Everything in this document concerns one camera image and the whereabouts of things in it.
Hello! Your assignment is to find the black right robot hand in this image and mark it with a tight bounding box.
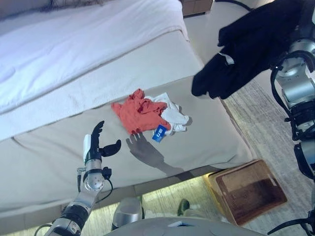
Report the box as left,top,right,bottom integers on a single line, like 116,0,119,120
294,0,315,41

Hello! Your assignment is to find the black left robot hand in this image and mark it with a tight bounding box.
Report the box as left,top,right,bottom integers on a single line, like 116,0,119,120
82,120,122,163

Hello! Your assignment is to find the orange garment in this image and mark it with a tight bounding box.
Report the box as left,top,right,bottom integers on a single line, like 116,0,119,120
110,88,172,135

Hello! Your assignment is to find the blue white printed tag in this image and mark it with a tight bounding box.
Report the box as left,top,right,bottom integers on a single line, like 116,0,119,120
152,124,167,143

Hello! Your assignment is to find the black garment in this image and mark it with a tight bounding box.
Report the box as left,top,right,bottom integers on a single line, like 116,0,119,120
191,0,308,100

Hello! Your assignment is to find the white garment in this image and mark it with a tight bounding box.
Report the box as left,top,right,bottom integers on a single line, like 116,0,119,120
147,92,192,136

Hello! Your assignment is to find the bed with white duvet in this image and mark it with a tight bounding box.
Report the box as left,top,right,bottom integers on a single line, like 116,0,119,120
0,81,255,214

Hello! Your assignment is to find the beige upholstered bed base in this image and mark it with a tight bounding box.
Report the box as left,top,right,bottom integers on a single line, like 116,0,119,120
0,100,258,222

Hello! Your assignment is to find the brown wicker basket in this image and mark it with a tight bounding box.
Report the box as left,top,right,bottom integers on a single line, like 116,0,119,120
204,159,288,226

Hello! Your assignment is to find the robot left leg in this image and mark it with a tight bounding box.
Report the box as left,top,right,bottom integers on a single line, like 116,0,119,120
112,198,145,231

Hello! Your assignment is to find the robot leg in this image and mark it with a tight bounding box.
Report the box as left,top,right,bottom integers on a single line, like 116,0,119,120
112,198,145,231
177,198,212,218

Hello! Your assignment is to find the robot right leg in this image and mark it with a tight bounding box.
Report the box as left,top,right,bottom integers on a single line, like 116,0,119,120
177,198,212,218

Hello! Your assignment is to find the white duvet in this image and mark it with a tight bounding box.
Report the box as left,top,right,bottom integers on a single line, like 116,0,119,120
0,0,184,115

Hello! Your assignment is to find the grey robot torso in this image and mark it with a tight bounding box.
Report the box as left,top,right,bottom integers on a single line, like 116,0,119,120
103,216,261,236

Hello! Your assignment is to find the brown wooden nightstand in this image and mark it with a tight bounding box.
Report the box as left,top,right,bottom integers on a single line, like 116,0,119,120
182,0,214,17

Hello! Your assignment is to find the grey striped rug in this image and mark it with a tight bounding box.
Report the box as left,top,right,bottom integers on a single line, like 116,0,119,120
86,78,315,236

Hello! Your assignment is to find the beige pillow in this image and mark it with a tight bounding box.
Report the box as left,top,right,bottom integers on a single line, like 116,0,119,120
0,0,50,19

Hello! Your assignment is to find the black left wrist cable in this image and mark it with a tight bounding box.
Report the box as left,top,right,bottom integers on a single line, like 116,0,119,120
94,178,114,205

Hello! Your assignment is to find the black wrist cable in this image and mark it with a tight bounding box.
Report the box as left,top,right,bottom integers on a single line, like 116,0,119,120
267,53,315,236
94,178,114,205

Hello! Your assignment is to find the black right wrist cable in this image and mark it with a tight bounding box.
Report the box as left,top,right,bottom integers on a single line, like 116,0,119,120
267,53,315,236

